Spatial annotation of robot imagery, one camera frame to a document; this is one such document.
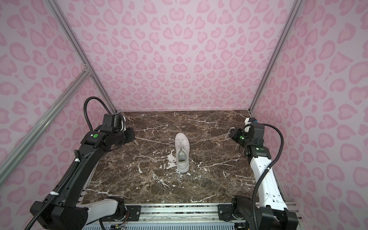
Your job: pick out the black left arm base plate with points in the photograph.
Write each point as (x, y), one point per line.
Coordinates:
(128, 213)

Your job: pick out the corner frame post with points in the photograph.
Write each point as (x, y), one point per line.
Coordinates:
(290, 22)
(65, 26)

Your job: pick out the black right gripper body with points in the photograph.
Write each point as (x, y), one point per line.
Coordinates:
(241, 137)

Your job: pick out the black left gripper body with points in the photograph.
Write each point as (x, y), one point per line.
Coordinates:
(122, 137)

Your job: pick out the white sneaker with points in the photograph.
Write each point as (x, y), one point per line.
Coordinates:
(182, 148)

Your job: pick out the white shoelace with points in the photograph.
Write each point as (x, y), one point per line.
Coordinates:
(173, 145)

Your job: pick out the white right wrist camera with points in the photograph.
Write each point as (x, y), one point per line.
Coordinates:
(248, 121)

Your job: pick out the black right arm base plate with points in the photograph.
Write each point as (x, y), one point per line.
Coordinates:
(225, 212)

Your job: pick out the right corner frame post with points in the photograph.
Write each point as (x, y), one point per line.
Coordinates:
(290, 22)

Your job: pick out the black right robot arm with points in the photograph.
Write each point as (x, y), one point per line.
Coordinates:
(266, 208)

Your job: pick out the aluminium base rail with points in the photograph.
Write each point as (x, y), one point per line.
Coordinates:
(180, 216)

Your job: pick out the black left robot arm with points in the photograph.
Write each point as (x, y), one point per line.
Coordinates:
(59, 209)

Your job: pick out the left corner frame post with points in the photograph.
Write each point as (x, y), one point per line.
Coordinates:
(65, 26)

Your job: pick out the aluminium diagonal frame strut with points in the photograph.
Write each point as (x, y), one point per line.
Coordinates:
(29, 140)

